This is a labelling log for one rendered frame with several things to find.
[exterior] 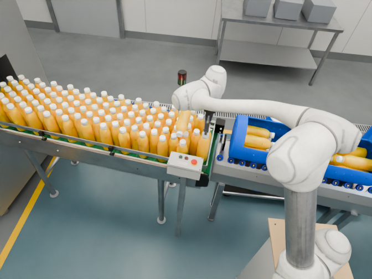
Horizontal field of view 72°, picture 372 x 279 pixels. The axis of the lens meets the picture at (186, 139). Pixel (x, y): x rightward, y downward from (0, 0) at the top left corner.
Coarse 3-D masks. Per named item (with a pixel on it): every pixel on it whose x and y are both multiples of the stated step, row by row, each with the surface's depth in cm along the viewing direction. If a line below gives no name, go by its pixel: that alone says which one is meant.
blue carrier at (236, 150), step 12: (240, 120) 157; (252, 120) 171; (264, 120) 164; (240, 132) 154; (276, 132) 176; (240, 144) 154; (360, 144) 168; (240, 156) 160; (252, 156) 157; (264, 156) 155; (336, 168) 150; (348, 180) 156; (360, 180) 152
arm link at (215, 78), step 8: (208, 72) 116; (216, 72) 114; (224, 72) 116; (208, 80) 116; (216, 80) 115; (224, 80) 117; (208, 88) 115; (216, 88) 117; (224, 88) 121; (216, 96) 121
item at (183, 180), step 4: (180, 180) 163; (184, 180) 162; (180, 184) 167; (184, 184) 166; (180, 188) 170; (184, 188) 169; (180, 192) 174; (184, 192) 173; (180, 196) 178; (184, 196) 180; (180, 200) 182; (180, 204) 187; (180, 208) 191; (180, 212) 196; (180, 216) 201; (180, 220) 206; (176, 224) 213; (180, 224) 212; (176, 228) 219; (176, 232) 226
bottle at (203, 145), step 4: (200, 136) 152; (200, 140) 151; (204, 140) 150; (208, 140) 150; (200, 144) 152; (204, 144) 151; (208, 144) 152; (200, 148) 154; (204, 148) 153; (208, 148) 155; (200, 152) 156; (204, 152) 156; (196, 156) 163; (200, 156) 159; (204, 156) 159
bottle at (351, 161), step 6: (342, 156) 155; (348, 156) 154; (354, 156) 154; (342, 162) 156; (348, 162) 153; (354, 162) 152; (360, 162) 152; (366, 162) 151; (360, 168) 153; (366, 168) 152
